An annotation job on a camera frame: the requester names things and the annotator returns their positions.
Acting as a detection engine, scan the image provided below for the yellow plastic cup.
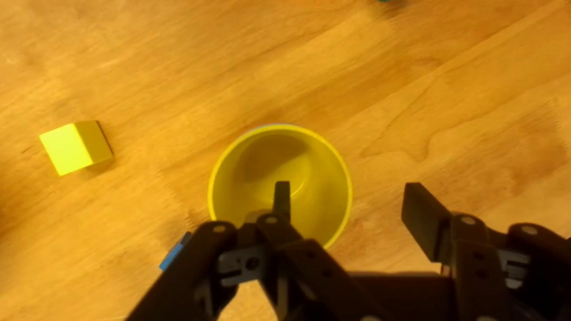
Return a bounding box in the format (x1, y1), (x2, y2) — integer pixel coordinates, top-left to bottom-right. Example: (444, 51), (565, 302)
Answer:
(205, 121), (354, 251)

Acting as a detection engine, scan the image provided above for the yellow cube block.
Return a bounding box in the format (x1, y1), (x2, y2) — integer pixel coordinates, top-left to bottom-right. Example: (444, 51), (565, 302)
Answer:
(37, 119), (115, 178)

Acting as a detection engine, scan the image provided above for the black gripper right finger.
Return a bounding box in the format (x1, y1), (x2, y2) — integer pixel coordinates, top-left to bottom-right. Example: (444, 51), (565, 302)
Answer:
(399, 181), (571, 321)

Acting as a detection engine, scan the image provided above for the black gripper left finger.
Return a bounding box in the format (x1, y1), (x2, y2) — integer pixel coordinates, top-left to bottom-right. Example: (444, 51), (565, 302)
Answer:
(122, 179), (358, 321)

